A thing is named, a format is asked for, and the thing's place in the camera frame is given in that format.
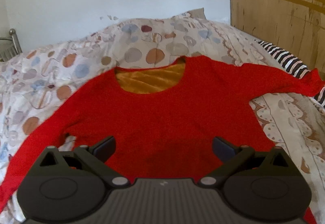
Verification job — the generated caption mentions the red knit sweater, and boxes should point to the red knit sweater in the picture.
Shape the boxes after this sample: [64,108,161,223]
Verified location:
[1,56,324,223]

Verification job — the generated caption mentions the patterned floral bed quilt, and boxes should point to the patterned floral bed quilt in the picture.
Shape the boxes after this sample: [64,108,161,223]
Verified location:
[1,12,324,223]

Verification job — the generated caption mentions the striped black white cloth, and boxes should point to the striped black white cloth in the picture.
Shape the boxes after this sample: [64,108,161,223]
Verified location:
[256,39,325,108]

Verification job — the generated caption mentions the metal bed headboard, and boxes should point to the metal bed headboard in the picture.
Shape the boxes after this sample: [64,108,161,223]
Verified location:
[0,29,22,62]

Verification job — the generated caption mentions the beige pillow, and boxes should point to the beige pillow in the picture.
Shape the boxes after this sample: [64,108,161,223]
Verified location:
[188,8,206,20]

